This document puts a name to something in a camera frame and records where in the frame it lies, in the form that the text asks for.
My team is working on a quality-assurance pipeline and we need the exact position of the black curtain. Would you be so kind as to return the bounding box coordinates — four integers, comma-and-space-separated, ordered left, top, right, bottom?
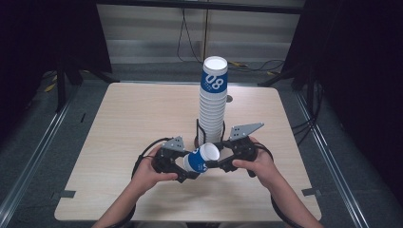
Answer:
280, 0, 403, 203
0, 0, 112, 143

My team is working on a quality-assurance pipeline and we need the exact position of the black stand post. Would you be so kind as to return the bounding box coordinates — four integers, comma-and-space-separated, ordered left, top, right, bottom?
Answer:
55, 60, 84, 114

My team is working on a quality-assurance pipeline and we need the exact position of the blue white paper cup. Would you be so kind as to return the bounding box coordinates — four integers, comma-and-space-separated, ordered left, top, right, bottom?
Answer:
182, 142, 221, 175

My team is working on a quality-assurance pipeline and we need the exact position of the metal floor rail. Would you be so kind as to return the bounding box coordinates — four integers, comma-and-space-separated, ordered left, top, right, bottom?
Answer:
294, 91, 371, 228
0, 94, 80, 220

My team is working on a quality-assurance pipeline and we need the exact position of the black hanging wall cable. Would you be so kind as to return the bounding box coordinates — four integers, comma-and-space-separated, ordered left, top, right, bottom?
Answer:
176, 8, 204, 65

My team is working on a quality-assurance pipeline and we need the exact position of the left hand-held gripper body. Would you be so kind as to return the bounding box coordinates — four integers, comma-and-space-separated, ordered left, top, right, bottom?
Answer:
151, 135, 186, 175

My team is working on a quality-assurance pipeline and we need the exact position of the person's left hand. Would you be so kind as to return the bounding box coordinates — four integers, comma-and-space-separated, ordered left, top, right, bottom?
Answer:
130, 144, 180, 193

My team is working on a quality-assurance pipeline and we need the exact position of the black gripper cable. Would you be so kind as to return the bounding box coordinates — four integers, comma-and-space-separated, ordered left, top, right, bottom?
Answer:
106, 136, 174, 228
253, 142, 304, 228

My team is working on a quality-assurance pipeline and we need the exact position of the black floor cable bundle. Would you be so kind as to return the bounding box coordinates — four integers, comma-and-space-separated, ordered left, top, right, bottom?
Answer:
290, 80, 325, 147

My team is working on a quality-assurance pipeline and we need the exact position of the person's right hand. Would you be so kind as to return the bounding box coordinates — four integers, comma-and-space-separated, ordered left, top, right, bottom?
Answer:
231, 136, 276, 192

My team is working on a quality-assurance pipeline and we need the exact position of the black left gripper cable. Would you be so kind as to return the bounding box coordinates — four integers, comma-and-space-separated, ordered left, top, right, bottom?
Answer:
106, 136, 174, 228

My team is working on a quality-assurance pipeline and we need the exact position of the stack of paper cups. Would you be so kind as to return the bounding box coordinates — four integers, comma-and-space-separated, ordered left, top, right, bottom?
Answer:
197, 55, 229, 145

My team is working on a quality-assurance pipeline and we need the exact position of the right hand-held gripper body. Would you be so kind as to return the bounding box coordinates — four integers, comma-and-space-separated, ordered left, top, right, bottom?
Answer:
226, 122, 265, 179

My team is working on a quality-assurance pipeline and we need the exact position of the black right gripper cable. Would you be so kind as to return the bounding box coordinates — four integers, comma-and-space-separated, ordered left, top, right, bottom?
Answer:
253, 142, 304, 228

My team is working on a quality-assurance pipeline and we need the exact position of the grey tape strip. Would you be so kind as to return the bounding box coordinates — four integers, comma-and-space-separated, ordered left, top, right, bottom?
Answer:
51, 189, 77, 200
300, 187, 322, 198

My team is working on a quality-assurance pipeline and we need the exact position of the black overhead bar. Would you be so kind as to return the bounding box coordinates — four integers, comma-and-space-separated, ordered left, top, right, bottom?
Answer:
95, 0, 306, 15

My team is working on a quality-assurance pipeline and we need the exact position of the black wire cup holder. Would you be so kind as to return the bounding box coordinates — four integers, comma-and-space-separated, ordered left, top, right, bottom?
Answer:
193, 118, 226, 150

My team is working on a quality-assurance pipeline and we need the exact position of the black stand leg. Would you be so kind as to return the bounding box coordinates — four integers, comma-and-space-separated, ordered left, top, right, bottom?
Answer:
257, 67, 297, 88
81, 69, 121, 84

